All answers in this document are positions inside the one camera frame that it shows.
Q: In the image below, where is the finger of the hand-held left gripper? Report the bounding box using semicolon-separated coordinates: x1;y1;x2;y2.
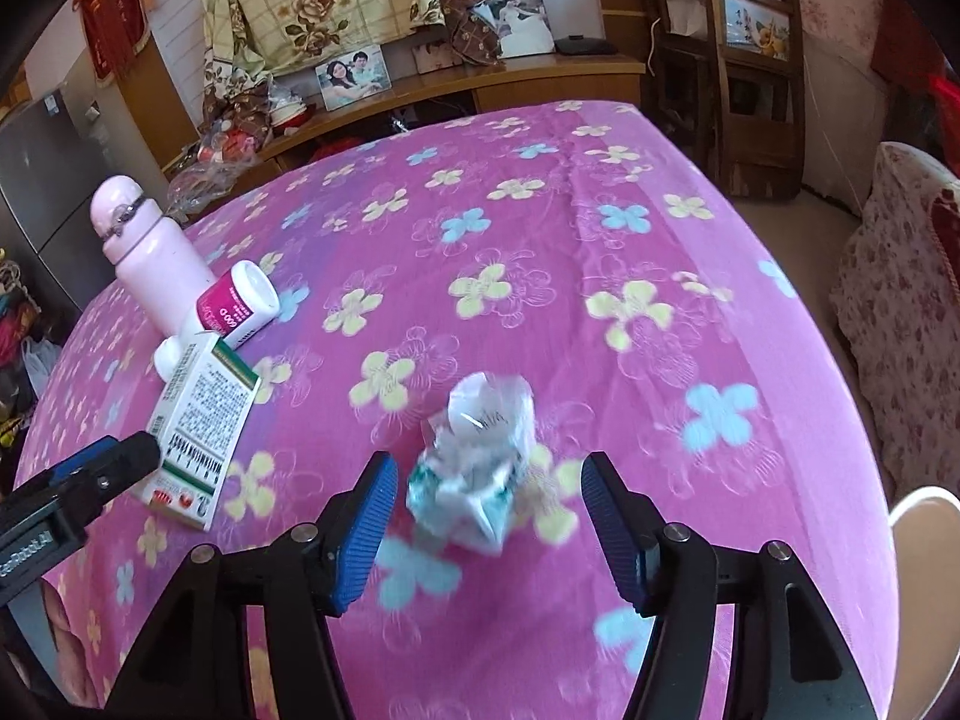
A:
0;431;163;524
43;437;119;485

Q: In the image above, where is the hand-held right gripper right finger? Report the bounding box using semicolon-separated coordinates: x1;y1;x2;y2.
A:
581;452;878;720

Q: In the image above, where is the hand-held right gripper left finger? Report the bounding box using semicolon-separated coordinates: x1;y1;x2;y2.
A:
105;452;400;720

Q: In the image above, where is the white green carton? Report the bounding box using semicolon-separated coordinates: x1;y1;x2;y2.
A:
406;371;538;558

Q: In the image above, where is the white plastic bucket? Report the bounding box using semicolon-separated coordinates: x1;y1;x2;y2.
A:
889;486;960;720

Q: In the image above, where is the white medicine box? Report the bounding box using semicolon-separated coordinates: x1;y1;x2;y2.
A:
139;335;263;533

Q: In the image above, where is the white plastic bag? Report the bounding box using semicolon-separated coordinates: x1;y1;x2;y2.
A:
21;336;62;400

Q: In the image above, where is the white pink-label medicine bottle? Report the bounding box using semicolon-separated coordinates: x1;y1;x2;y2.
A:
196;261;281;350

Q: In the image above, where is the pink water bottle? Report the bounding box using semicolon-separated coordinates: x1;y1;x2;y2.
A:
90;175;218;338

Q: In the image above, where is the pink floral tablecloth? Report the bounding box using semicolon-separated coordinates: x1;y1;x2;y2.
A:
15;97;901;720

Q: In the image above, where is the grey refrigerator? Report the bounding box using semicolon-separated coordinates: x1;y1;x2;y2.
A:
0;86;170;317

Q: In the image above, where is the clear plastic bag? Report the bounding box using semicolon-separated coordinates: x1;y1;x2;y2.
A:
167;156;257;224

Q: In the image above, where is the wooden chair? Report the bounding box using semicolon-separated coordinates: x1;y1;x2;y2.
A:
628;0;809;201

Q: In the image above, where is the framed couple photo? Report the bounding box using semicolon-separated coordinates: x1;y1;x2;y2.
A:
315;45;393;110

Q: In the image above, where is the wooden cabinet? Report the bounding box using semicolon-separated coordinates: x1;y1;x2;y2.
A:
161;52;650;182

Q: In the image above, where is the black box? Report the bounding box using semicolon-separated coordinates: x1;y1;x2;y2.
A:
555;34;620;56

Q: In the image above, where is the yellow floral cloth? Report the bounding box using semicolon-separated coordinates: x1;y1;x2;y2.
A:
202;0;505;130

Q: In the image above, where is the wedding photo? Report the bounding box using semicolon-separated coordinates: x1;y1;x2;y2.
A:
471;0;557;61

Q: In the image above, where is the fruit print picture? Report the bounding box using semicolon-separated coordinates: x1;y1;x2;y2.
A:
718;0;793;62

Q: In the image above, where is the red fringed wall banner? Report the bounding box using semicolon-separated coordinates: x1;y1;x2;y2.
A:
73;0;155;85

